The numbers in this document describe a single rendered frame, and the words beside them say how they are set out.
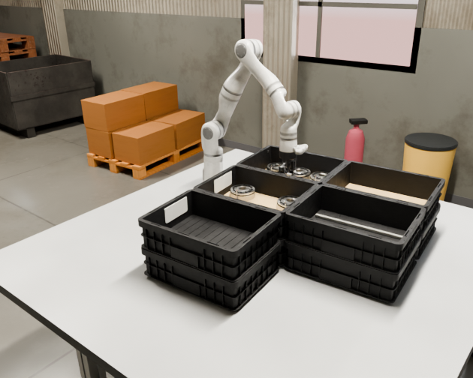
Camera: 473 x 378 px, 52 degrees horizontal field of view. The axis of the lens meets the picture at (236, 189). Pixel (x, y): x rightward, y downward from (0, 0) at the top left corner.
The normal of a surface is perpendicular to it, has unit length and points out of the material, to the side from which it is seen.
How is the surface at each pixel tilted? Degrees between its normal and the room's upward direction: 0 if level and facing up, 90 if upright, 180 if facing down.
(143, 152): 90
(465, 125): 90
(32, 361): 0
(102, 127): 90
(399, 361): 0
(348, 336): 0
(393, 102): 90
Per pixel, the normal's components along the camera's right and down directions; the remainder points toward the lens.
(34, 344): -0.01, -0.91
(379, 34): -0.62, 0.33
